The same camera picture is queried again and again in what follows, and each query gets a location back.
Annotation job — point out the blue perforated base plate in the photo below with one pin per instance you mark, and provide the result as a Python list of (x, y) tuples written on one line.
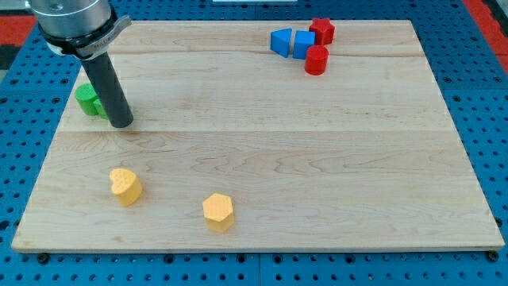
[(466, 46)]

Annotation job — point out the red cylinder block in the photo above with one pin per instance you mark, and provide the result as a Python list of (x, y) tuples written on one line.
[(316, 59)]

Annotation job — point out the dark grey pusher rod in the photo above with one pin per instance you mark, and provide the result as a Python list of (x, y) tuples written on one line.
[(104, 80)]

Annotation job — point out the yellow heart block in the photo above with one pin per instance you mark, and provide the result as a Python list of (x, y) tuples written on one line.
[(126, 186)]

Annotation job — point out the green cylinder block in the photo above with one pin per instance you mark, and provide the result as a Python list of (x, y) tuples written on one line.
[(85, 96)]

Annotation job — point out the yellow hexagon block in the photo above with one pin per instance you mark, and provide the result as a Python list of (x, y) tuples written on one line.
[(218, 212)]

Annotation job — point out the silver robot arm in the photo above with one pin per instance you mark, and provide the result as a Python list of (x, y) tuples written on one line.
[(81, 28)]

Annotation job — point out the blue cube block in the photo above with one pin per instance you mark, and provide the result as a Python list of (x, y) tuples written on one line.
[(302, 41)]

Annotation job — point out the wooden board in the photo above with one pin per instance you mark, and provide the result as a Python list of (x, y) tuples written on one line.
[(363, 158)]

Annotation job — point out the red star block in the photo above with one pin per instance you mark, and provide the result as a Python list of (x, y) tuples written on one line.
[(324, 30)]

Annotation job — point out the green star block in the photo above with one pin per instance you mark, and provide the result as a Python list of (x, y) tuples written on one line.
[(100, 110)]

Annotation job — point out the blue triangle block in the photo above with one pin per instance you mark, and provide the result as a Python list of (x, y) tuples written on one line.
[(280, 41)]

